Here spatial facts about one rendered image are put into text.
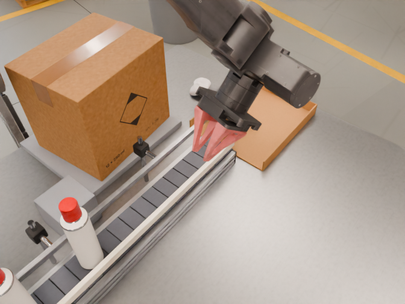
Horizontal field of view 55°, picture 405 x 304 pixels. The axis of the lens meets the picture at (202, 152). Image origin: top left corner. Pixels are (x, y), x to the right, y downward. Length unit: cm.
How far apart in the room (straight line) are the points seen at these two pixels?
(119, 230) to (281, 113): 62
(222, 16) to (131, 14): 305
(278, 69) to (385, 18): 323
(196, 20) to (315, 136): 77
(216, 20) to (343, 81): 242
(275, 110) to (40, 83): 69
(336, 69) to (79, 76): 230
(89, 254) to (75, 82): 37
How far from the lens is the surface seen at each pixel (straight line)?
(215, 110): 60
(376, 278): 98
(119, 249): 86
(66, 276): 90
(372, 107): 274
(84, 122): 90
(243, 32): 53
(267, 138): 116
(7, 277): 74
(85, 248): 81
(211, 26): 50
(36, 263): 83
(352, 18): 366
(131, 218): 93
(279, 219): 99
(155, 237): 92
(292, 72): 54
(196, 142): 64
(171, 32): 305
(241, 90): 59
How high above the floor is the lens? 165
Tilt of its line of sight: 48 degrees down
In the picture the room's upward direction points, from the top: straight up
